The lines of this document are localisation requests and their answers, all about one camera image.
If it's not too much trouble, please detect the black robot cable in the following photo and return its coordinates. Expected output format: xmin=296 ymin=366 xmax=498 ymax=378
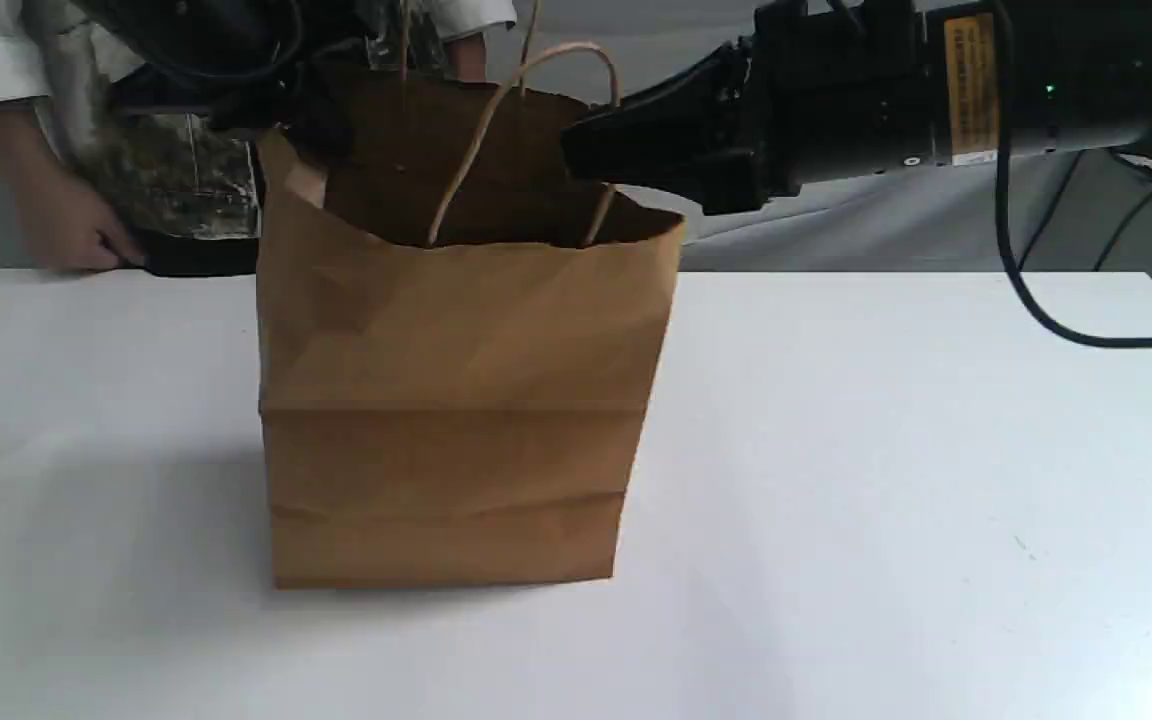
xmin=991 ymin=0 xmax=1152 ymax=351

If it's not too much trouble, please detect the person's right hand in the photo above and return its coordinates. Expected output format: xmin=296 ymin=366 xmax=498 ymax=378
xmin=8 ymin=162 xmax=145 ymax=273

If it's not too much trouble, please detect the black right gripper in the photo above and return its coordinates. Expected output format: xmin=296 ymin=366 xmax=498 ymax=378
xmin=561 ymin=1 xmax=947 ymax=215

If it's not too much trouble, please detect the brown paper bag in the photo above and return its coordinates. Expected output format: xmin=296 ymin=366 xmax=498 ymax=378
xmin=256 ymin=41 xmax=685 ymax=589

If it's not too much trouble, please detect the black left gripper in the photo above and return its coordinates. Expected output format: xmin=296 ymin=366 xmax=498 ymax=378
xmin=77 ymin=1 xmax=376 ymax=131

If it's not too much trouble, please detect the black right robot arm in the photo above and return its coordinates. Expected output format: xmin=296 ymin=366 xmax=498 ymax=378
xmin=561 ymin=1 xmax=1152 ymax=217

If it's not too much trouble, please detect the person's right forearm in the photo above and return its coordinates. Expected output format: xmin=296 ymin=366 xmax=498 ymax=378
xmin=0 ymin=100 xmax=70 ymax=197

